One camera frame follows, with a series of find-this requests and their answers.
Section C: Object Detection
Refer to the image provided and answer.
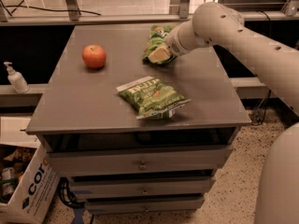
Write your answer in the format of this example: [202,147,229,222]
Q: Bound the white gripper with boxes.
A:
[148,21,203,63]

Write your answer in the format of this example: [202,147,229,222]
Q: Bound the green rice chip bag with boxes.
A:
[142,25,176,65]

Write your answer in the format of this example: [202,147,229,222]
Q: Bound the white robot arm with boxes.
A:
[149,2,299,224]

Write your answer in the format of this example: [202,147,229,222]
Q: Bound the green snack bag white edge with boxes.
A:
[117,77,190,119]

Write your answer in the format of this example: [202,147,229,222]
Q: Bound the red apple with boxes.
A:
[82,45,107,69]

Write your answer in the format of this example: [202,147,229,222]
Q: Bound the grey drawer cabinet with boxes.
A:
[27,24,249,214]

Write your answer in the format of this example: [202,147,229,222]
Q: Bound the white pump bottle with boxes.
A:
[4,62,29,93]

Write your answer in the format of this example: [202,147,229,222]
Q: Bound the white cardboard box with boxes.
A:
[0,117,59,224]

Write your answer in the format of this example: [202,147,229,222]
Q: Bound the grey metal frame rail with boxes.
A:
[1,0,299,26]

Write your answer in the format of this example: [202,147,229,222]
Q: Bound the black cable on floor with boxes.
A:
[0,0,102,17]

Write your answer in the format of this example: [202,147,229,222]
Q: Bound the black cables under cabinet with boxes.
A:
[57,177,86,209]

